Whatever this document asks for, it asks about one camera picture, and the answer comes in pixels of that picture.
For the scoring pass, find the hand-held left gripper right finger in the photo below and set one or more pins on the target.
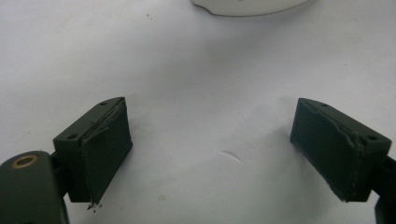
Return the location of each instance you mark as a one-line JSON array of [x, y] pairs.
[[336, 149]]

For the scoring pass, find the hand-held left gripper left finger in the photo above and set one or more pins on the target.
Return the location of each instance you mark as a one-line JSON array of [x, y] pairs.
[[102, 155]]

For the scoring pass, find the white bottle with blue pump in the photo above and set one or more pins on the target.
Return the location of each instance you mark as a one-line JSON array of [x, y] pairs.
[[249, 7]]

